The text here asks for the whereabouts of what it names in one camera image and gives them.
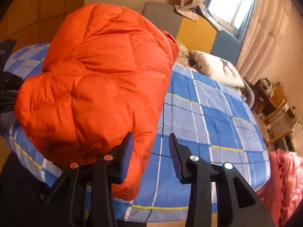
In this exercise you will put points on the window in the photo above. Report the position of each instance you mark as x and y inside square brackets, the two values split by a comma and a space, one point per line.
[230, 13]

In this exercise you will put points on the blue plaid bed sheet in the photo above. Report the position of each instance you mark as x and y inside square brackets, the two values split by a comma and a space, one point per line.
[208, 117]

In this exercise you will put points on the white patterned pillow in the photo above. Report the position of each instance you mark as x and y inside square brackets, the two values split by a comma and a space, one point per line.
[218, 69]

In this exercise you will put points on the wooden wardrobe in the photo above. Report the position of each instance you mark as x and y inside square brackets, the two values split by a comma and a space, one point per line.
[31, 22]

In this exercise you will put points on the orange puffer down jacket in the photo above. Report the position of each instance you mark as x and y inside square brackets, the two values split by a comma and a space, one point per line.
[106, 74]

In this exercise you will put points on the wooden wicker chair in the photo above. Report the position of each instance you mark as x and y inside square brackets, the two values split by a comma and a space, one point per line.
[279, 126]

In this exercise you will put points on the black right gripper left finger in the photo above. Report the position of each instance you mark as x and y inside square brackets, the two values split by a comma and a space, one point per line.
[82, 195]

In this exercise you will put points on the grey yellow blue headboard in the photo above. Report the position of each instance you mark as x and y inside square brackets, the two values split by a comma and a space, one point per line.
[199, 35]

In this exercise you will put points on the pink patterned curtain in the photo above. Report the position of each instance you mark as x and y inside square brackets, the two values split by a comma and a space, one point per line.
[268, 23]

